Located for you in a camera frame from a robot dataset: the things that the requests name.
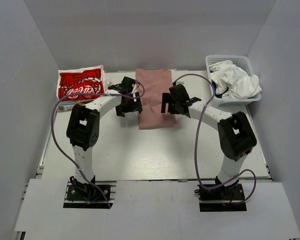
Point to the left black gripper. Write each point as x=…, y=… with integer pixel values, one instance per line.
x=136, y=106

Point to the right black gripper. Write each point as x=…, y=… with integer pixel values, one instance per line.
x=168, y=98

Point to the pink t shirt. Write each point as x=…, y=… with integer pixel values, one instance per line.
x=154, y=84

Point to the navy blue t shirt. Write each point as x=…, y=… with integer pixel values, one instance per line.
x=217, y=92

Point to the white t shirt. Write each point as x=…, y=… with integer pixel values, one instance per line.
x=240, y=85

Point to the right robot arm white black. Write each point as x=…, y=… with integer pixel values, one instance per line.
x=236, y=137

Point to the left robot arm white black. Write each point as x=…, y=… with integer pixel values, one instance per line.
x=84, y=124

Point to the red coca cola shirt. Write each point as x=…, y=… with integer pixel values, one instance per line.
x=80, y=83

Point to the folded cartoon print shirt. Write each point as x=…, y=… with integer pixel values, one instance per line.
x=67, y=107

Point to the white plastic basket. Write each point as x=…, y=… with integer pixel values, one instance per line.
x=240, y=61

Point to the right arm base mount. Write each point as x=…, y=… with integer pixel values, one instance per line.
x=222, y=199

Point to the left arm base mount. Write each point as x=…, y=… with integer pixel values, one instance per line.
x=84, y=196

